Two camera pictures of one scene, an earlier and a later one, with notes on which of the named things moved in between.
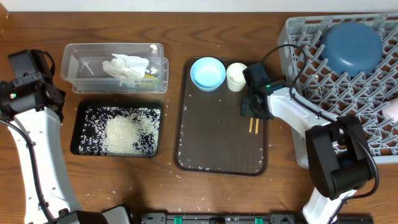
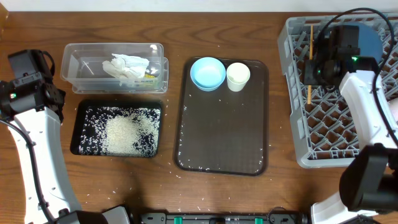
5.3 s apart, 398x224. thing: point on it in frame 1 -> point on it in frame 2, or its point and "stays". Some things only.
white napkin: (125, 66) stays
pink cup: (391, 111) stays
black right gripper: (247, 111) -> (309, 78)
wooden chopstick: (250, 124) -> (311, 40)
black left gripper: (60, 93) stays
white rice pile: (120, 131) stays
